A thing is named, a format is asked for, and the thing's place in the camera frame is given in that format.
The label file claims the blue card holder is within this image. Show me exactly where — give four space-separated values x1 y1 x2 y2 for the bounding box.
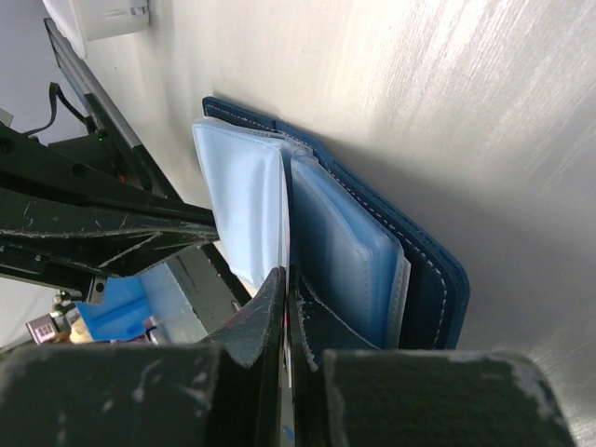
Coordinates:
192 97 470 350

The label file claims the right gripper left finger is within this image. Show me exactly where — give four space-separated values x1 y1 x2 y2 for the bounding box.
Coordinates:
1 268 287 446

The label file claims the aluminium front rail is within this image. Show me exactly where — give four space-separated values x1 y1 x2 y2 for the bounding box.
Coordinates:
44 18 142 150

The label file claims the silver card black stripe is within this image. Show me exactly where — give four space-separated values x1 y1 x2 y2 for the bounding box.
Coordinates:
284 275 296 401

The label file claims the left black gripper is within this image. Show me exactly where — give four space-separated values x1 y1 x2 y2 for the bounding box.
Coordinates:
1 126 218 277

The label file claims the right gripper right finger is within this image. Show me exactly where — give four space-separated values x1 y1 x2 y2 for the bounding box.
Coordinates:
288 274 574 446

